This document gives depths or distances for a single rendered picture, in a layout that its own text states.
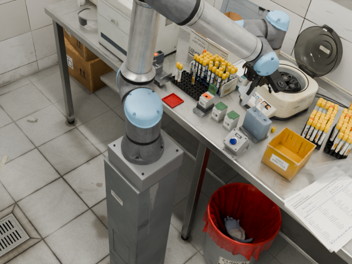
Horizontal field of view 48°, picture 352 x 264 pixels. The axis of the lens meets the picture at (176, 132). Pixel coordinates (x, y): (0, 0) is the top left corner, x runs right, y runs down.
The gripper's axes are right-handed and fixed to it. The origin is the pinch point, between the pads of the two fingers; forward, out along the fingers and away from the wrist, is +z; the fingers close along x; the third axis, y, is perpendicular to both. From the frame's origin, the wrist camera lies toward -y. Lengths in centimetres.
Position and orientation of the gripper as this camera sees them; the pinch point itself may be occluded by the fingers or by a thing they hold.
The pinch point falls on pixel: (257, 100)
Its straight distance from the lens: 153.2
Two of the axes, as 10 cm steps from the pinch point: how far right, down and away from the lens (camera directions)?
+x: -8.2, 3.6, -4.5
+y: -5.7, -6.3, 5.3
